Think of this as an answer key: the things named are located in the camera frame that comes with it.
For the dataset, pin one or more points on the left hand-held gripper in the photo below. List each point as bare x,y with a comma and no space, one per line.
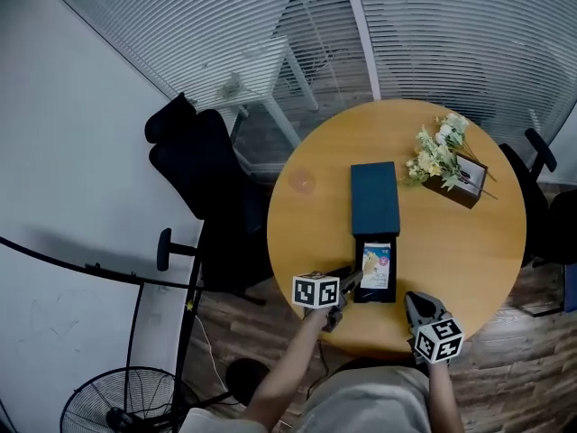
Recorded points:
315,291

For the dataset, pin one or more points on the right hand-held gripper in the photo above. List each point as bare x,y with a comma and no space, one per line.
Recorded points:
439,341

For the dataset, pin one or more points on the small colourful packet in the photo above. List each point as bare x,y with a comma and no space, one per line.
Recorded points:
376,266

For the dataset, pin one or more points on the teal rectangular box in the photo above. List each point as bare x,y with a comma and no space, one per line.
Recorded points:
374,196

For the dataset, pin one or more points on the person's right forearm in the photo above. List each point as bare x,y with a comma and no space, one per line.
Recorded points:
444,399

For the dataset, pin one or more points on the person's left forearm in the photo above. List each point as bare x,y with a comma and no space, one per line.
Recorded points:
284,377

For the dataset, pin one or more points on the round wooden table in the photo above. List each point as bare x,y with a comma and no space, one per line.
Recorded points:
451,264

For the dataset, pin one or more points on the clear pink plastic cup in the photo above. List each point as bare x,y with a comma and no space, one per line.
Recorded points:
301,181

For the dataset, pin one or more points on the person's grey shirt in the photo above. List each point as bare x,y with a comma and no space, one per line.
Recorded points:
360,404

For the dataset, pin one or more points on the yellow white artificial flowers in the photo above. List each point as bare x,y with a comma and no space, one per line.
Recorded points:
430,158

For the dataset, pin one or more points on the blue padded chair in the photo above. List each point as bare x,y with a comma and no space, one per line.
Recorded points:
571,287

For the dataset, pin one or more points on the black office chair with headrest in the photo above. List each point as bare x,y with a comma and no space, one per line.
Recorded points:
203,174

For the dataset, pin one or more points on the white desk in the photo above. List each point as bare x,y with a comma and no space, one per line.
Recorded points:
252,61

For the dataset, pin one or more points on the white window blinds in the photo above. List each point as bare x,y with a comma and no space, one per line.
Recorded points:
451,39

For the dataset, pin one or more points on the whiteboard on black stand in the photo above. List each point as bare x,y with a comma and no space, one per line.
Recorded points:
67,332

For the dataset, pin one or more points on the black pedestal fan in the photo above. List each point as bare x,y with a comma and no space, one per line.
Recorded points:
245,379

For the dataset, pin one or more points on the white partition post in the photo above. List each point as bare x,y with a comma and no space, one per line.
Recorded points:
363,39

